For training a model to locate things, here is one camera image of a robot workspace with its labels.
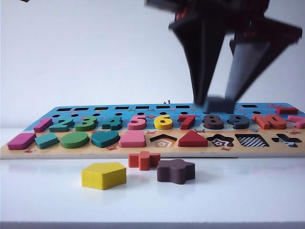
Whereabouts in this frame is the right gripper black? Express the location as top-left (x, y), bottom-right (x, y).
top-left (145, 0), bottom-right (303, 106)

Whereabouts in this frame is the navy square wooden block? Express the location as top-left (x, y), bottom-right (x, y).
top-left (204, 94), bottom-right (236, 114)

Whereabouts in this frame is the navy wooden number nine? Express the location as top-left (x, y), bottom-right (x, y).
top-left (227, 114), bottom-right (250, 130)

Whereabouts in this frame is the brown wooden number eight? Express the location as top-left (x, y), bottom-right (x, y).
top-left (204, 114), bottom-right (224, 131)

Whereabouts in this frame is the red wooden number seven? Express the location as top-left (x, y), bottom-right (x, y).
top-left (178, 114), bottom-right (198, 130)

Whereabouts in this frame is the orange wooden number ten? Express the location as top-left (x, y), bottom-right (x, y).
top-left (252, 114), bottom-right (286, 130)

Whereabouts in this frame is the red wooden sign piece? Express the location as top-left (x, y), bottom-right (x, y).
top-left (275, 106), bottom-right (299, 115)

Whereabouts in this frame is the red triangle wooden block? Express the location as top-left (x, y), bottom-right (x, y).
top-left (178, 130), bottom-right (208, 147)

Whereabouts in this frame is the yellow wooden number six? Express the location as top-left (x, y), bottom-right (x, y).
top-left (153, 114), bottom-right (173, 130)

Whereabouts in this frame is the pink wooden sign piece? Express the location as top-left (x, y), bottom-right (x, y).
top-left (287, 115), bottom-right (305, 129)

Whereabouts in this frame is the pink wooden number five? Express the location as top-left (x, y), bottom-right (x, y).
top-left (127, 115), bottom-right (147, 131)

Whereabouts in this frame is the pink trapezoid wooden block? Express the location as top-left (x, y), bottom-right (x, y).
top-left (118, 130), bottom-right (146, 148)

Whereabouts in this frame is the brown star wooden block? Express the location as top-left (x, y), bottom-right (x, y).
top-left (156, 159), bottom-right (196, 185)

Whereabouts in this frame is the teal wooden number four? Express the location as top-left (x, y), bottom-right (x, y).
top-left (101, 116), bottom-right (123, 131)

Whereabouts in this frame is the magenta wooden number one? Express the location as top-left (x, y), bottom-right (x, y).
top-left (33, 117), bottom-right (53, 133)

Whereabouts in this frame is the orange cross wooden block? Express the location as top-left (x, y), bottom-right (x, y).
top-left (128, 151), bottom-right (161, 171)

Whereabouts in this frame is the teal wooden number two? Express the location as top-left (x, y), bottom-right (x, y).
top-left (49, 117), bottom-right (74, 133)

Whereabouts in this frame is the green wooden number three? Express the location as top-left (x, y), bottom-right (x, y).
top-left (75, 116), bottom-right (98, 132)

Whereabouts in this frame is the magenta parallelogram wooden block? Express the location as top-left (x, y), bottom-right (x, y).
top-left (7, 133), bottom-right (37, 150)

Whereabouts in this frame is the teal rectangle wooden block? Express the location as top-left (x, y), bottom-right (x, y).
top-left (35, 132), bottom-right (60, 150)

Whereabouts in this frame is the teal heart wooden block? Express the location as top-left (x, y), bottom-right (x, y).
top-left (91, 130), bottom-right (120, 148)

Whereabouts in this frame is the green oval wooden block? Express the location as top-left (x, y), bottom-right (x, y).
top-left (60, 131), bottom-right (90, 149)

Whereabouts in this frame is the colourful wooden puzzle board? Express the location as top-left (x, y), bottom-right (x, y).
top-left (0, 102), bottom-right (305, 160)

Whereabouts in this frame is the yellow pentagon wooden block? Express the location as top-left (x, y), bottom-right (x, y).
top-left (81, 162), bottom-right (127, 191)

